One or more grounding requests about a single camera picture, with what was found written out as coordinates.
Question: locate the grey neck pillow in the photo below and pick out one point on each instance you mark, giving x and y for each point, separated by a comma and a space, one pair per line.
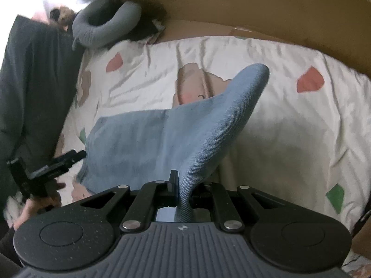
121, 20

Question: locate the black white patterned cloth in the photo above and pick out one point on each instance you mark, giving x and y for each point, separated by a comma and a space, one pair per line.
11, 211

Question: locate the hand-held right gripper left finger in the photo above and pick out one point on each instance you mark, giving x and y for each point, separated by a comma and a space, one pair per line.
173, 191

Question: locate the flat cardboard sheet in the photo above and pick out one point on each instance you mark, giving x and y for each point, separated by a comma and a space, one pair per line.
260, 11

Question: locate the bear print bed sheet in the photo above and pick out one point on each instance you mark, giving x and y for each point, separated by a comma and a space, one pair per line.
289, 127

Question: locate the brown teddy bear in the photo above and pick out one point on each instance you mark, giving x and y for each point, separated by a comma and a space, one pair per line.
65, 14

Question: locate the person's left hand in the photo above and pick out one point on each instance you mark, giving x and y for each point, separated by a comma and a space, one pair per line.
37, 205

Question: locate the dark green quilt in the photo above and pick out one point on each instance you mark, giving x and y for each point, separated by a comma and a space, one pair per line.
34, 92

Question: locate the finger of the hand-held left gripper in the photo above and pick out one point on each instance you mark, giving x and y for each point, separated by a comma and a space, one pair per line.
72, 157

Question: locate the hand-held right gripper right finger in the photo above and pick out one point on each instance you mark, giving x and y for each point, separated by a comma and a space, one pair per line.
220, 201

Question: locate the blue denim pants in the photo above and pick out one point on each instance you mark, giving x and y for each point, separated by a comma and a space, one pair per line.
174, 130

